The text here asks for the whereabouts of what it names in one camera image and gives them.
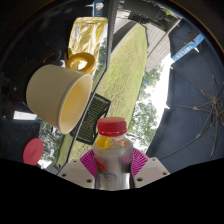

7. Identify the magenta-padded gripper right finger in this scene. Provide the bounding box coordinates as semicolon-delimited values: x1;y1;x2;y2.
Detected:
128;148;171;189

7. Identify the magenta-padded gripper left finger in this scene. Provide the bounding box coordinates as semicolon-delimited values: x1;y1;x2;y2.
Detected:
57;148;99;190

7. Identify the red-capped clear drink bottle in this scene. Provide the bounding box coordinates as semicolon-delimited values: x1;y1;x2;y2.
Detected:
92;116;135;192

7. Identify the flat round red coaster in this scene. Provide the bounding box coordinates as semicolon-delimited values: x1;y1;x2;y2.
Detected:
22;137;45;167

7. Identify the large dark blue parasol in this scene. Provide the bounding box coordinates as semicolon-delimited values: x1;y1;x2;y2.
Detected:
146;56;224;174

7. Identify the cream mug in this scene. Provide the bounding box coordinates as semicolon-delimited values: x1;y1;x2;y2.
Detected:
25;51;98;135

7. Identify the yellow packet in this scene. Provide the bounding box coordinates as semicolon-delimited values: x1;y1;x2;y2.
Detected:
67;17;109;75

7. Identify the blue-edged dark parasol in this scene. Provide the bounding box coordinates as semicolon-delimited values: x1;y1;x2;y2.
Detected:
168;19;224;68

